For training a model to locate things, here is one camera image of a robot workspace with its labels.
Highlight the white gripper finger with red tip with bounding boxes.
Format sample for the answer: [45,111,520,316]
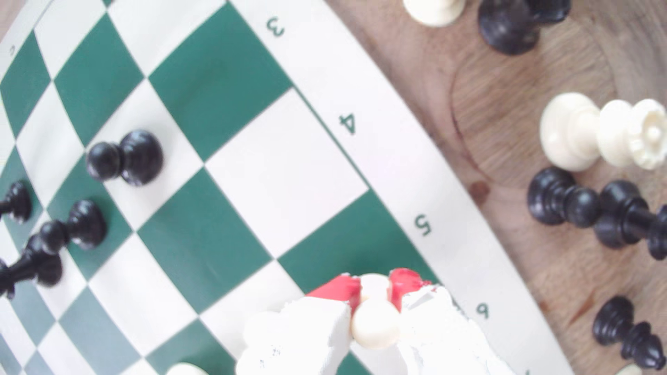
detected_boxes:
[388,268,514,375]
[236,273,362,375]

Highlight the white chess pawn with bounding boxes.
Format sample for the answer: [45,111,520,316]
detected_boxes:
[403,0,467,28]
[351,273,402,350]

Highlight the white chess rook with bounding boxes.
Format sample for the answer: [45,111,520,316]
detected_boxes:
[166,362,209,375]

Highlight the green white chess mat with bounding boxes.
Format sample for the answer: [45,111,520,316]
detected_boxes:
[0,0,576,375]

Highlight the black chess bishop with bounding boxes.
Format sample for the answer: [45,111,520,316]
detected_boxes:
[592,296,667,371]

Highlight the black chess pawn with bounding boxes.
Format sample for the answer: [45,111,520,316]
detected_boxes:
[527,167,601,229]
[85,130,164,187]
[0,180,32,225]

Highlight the black chess king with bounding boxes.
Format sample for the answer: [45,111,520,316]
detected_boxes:
[594,180,667,261]

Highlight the white chess queen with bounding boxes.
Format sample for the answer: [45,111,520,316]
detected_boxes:
[539,92,667,173]

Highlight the tall black chess queen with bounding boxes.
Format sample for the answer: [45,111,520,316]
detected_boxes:
[0,234,64,300]

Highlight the black chess knight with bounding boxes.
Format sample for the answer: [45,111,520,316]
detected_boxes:
[478,0,572,56]

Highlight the black pawn behind queen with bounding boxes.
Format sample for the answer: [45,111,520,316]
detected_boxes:
[39,199,108,256]

